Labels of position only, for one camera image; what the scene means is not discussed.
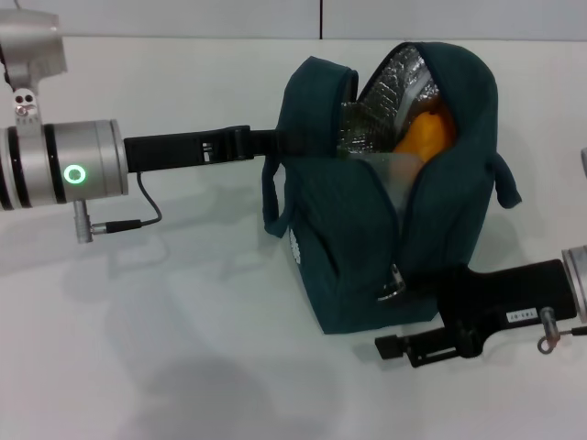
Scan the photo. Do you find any orange pear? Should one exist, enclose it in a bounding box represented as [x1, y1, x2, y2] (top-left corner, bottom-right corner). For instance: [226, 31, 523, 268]
[393, 104, 458, 162]

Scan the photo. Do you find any teal fabric zipper bag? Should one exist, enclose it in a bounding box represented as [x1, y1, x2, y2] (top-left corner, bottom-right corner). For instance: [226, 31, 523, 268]
[261, 40, 524, 336]

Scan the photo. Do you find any arm cable with plug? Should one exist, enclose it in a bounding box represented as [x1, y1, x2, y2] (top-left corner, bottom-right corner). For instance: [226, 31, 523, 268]
[535, 307, 587, 356]
[74, 171, 164, 245]

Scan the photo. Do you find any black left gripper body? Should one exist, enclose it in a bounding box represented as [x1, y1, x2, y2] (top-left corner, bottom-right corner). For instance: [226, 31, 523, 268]
[122, 124, 252, 175]

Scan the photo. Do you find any clear blue-rimmed plastic container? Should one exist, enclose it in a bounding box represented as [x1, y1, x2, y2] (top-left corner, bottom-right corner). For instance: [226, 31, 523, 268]
[366, 153, 426, 213]

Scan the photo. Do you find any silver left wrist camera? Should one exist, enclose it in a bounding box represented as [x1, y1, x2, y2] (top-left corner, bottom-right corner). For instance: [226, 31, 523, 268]
[0, 0, 71, 126]

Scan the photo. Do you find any right arm cable with plug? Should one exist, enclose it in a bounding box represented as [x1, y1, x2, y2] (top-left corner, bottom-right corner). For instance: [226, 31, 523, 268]
[535, 307, 587, 356]

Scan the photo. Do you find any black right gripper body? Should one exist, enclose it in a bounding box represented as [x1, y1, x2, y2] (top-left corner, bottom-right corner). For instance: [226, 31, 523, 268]
[433, 258, 580, 359]

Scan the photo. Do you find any left arm cable with plug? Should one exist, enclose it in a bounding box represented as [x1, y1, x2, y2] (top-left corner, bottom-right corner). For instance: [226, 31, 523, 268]
[74, 171, 164, 245]

